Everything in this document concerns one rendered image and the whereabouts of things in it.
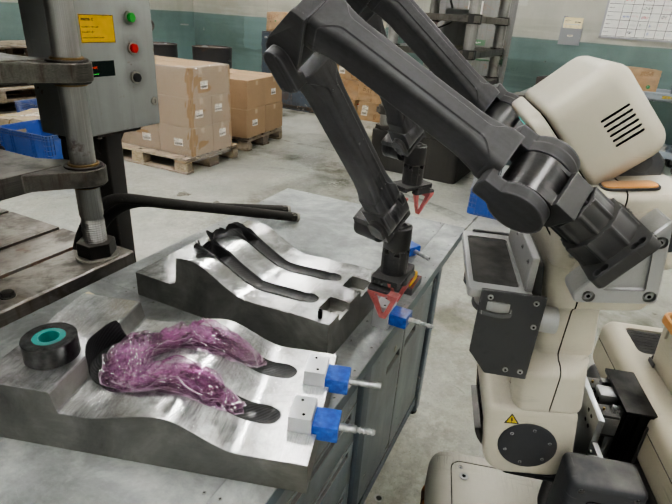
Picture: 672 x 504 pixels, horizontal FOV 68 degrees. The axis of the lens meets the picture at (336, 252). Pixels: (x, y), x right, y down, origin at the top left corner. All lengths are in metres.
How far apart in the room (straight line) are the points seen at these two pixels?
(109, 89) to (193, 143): 3.31
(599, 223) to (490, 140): 0.16
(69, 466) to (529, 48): 7.05
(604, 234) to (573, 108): 0.20
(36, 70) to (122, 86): 0.35
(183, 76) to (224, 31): 4.97
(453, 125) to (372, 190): 0.29
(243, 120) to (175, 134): 0.95
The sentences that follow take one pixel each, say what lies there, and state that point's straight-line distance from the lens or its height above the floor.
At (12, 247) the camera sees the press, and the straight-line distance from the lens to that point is 1.66.
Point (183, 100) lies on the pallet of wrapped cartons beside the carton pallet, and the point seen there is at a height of 0.65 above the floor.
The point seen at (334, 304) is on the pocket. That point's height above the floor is 0.87.
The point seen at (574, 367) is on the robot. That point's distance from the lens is 0.97.
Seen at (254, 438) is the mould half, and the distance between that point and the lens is 0.79.
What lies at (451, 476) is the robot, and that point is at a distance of 1.57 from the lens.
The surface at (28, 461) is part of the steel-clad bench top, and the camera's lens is 0.92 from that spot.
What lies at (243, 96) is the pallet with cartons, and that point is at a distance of 5.60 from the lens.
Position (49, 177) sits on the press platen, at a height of 1.03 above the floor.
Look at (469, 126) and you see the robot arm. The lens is 0.66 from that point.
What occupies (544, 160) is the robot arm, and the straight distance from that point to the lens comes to 0.67.
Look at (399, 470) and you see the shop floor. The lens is 1.92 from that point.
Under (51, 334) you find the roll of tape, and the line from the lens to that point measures 0.92.
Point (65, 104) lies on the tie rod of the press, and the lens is 1.39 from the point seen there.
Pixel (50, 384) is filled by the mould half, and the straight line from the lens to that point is 0.87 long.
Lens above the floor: 1.42
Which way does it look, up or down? 25 degrees down
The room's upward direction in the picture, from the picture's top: 4 degrees clockwise
